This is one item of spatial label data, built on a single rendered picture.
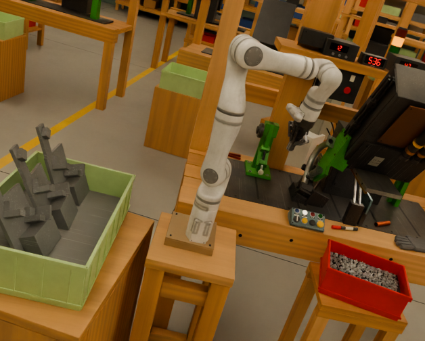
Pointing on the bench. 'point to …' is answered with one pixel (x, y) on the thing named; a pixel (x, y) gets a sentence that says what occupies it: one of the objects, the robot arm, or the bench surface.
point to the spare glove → (406, 243)
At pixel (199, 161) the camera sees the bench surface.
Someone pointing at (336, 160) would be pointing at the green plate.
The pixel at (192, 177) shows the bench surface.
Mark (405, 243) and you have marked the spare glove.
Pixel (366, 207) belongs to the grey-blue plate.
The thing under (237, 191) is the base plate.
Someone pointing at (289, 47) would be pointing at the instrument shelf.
